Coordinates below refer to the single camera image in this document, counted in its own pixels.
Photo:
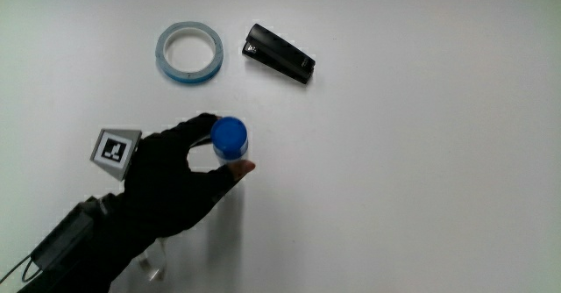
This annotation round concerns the clear plastic piece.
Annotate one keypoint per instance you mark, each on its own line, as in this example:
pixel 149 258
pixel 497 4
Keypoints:
pixel 152 263

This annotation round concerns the black stapler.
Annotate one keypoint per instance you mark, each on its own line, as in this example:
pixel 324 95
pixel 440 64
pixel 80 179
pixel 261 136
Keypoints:
pixel 280 55

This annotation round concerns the person's left forearm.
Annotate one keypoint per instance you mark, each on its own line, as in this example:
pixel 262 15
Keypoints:
pixel 103 258

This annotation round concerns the blue and white tape roll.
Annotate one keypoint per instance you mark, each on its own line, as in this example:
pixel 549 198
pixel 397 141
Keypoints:
pixel 165 47

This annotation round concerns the person's left hand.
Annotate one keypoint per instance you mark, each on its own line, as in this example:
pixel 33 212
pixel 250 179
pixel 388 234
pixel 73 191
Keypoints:
pixel 162 183

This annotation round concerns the blue-capped glue stick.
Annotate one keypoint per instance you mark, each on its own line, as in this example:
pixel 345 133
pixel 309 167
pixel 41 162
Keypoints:
pixel 229 138

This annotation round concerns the black box on forearm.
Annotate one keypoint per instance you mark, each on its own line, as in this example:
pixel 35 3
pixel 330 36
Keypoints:
pixel 66 238

